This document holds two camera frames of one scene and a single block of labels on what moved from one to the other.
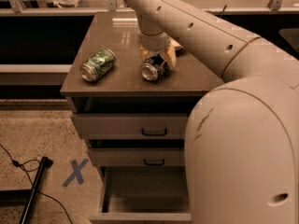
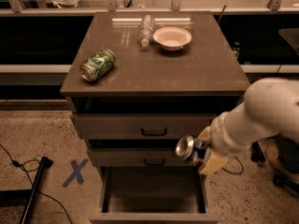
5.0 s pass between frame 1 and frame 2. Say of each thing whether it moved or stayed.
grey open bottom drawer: stayed
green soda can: stayed
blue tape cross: stayed
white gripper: moved
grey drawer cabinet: stayed
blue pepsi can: moved
